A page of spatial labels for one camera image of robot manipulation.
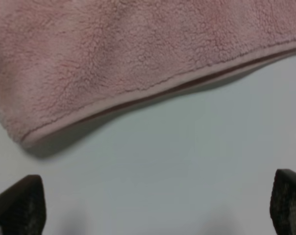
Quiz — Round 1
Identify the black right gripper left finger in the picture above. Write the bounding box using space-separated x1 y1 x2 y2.
0 175 46 235

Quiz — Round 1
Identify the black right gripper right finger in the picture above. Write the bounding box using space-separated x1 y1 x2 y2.
270 169 296 235

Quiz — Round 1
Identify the pink fluffy towel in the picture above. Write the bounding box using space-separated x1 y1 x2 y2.
0 0 296 148

